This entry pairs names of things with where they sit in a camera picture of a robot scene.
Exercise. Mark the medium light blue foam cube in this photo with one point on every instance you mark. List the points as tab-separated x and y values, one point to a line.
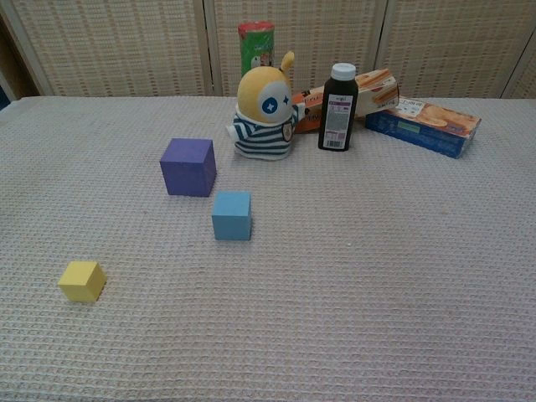
230	222

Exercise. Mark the small yellow foam cube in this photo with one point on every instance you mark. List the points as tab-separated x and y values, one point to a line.
79	282

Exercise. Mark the large purple foam cube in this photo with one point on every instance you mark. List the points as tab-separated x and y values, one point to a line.
186	176

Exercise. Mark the white woven tablecloth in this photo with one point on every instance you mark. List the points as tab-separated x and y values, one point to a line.
335	272

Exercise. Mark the dark juice bottle white cap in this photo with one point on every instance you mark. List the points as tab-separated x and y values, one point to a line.
337	125

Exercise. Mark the yellow plush toy striped shirt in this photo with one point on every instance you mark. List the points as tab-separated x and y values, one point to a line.
259	96

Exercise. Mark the orange wafer snack box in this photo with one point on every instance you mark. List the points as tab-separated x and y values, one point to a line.
377	90

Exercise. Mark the green chips can red lid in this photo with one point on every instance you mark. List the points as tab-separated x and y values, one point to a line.
253	46

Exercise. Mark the blue biscuit box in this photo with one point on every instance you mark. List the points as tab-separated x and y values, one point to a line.
419	134

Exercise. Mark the beige woven folding screen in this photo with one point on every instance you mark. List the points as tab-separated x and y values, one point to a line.
125	42

